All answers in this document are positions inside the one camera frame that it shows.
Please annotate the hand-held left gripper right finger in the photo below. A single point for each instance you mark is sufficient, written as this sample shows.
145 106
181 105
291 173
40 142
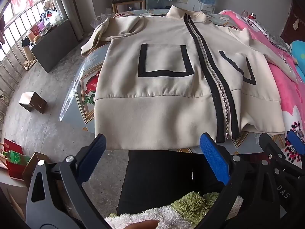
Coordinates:
214 157

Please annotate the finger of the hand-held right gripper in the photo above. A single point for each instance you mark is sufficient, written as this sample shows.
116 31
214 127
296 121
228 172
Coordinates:
296 143
268 145

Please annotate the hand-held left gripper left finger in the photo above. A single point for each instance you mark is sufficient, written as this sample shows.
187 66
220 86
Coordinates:
95 152

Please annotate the cream zip jacket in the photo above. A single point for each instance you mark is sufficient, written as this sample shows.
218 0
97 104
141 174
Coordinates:
154 114

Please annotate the person's left hand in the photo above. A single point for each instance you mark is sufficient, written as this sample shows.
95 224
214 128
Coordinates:
143 224

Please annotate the clear plastic table cover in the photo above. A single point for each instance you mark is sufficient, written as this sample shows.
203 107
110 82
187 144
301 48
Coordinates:
69 100

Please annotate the pink floral blanket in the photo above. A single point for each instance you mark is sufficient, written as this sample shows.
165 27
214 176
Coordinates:
281 85

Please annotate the patterned blue tablecloth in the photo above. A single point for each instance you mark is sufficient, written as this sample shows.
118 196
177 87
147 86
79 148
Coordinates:
85 90

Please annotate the person's black trousers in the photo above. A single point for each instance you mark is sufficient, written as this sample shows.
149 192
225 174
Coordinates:
154 179

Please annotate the open cardboard box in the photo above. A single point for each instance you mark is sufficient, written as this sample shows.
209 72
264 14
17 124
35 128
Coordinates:
31 169

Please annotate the green plastic bottle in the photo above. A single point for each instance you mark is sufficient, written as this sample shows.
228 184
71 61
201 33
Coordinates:
16 158

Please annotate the brown cardboard box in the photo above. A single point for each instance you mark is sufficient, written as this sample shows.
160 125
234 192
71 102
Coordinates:
33 102

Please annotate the red paper bag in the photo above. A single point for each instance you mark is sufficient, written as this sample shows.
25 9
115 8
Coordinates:
14 145

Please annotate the blue pillow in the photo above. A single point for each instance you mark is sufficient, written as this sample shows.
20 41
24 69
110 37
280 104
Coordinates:
299 52

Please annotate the silver quilted cover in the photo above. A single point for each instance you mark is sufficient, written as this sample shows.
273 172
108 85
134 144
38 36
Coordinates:
274 38

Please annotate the dark grey panel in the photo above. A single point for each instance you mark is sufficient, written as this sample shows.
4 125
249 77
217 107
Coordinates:
54 47

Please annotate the beige hanging cloth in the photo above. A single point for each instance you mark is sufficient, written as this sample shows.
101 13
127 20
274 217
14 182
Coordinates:
295 24

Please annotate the beige mannequin leg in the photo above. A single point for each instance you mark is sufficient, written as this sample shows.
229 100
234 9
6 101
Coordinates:
29 52

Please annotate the red small container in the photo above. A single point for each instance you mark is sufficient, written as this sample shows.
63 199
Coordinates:
252 16

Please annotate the brown wooden door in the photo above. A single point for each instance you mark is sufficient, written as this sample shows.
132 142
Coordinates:
295 7

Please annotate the red gift box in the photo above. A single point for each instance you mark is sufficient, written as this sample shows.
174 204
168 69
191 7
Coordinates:
34 30

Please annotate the white plastic bag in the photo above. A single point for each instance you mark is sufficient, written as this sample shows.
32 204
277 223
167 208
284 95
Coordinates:
53 18

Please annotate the metal window railing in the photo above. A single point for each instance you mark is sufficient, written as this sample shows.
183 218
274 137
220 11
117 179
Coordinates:
10 32

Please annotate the white water dispenser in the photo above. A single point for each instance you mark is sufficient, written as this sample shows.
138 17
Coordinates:
207 9

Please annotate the grey curtain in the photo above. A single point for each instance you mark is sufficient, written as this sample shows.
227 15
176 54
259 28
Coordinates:
69 4

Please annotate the empty clear water bottle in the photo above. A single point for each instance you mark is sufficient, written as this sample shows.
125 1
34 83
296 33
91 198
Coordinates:
156 2

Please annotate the wall socket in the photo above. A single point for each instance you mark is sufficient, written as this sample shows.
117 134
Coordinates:
182 0

